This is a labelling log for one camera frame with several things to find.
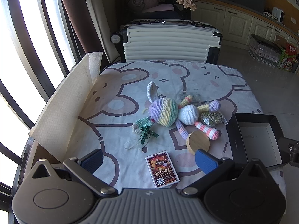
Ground green clothespin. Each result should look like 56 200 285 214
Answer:
140 125 159 143

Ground round wooden lid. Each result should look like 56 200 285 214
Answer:
186 131 211 155

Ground pink cushion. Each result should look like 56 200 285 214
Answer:
142 3 175 13

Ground black window bars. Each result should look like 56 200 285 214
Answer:
0 0 77 192

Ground red playing card box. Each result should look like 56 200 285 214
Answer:
145 151 180 189

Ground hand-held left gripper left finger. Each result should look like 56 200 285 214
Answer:
30 148 118 197

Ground red green drink carton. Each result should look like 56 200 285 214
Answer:
279 42 299 72

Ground beige curtain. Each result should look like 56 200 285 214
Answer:
79 0 127 63

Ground black cardboard box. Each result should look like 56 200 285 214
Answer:
225 113 289 168

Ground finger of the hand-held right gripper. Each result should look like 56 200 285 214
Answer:
279 137 299 168

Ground pastel crochet bunny toy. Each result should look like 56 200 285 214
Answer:
132 81 221 141

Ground clear bag of rubber bands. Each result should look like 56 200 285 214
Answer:
198 100 228 126

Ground brown curtain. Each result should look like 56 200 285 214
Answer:
55 0 90 57

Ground white toaster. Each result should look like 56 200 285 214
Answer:
272 7 285 21

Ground white ribbed suitcase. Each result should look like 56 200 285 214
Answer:
110 19 223 64

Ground white foam sheet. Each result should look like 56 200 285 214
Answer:
28 51 104 160

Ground small clear plastic packet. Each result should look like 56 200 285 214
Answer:
179 91 202 104

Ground pack of clear bottles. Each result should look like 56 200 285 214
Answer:
248 34 286 66

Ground bear printed cloth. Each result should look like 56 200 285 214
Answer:
63 59 286 200

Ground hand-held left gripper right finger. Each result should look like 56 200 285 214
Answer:
181 149 269 196

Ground cream kitchen cabinets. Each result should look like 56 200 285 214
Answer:
192 0 299 52

